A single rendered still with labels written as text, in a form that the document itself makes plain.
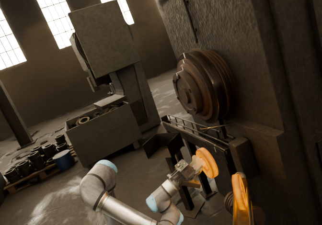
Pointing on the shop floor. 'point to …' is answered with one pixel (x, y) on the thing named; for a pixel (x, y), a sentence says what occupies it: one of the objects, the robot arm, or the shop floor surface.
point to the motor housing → (258, 214)
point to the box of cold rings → (102, 132)
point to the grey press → (112, 59)
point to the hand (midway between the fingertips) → (205, 159)
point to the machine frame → (264, 84)
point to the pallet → (36, 164)
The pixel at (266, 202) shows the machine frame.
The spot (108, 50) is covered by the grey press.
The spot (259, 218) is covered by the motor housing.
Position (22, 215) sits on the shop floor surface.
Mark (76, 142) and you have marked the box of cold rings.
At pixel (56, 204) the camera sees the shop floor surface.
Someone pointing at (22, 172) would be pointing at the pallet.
